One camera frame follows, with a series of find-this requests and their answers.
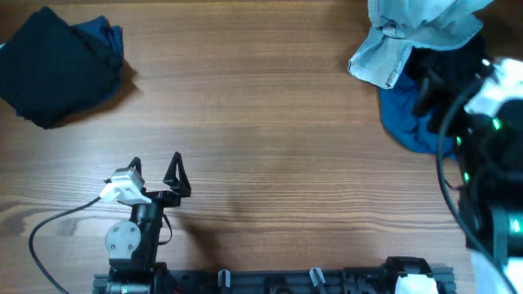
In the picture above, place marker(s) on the blue crumpled garment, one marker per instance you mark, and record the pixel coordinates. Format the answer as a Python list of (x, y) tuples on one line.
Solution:
[(417, 134)]

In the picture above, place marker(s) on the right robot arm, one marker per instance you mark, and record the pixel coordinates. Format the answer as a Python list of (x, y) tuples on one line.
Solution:
[(476, 137)]

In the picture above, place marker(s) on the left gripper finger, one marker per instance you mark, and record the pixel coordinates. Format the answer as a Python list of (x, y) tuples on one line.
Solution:
[(176, 179), (134, 169)]

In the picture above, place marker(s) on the folded navy blue shorts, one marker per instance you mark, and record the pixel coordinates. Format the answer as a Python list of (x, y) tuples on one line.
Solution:
[(112, 36)]

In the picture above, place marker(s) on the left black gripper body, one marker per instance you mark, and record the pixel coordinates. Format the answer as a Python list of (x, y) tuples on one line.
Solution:
[(159, 198)]

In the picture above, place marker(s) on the black shorts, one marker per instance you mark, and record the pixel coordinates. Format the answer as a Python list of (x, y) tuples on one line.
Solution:
[(50, 70)]

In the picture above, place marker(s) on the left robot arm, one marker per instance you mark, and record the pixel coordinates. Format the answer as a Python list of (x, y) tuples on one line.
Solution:
[(133, 244)]

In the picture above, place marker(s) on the light blue denim garment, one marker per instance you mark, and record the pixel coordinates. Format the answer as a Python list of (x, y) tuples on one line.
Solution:
[(399, 26)]

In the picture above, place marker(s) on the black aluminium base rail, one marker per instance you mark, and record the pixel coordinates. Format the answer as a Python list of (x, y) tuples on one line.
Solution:
[(348, 280)]

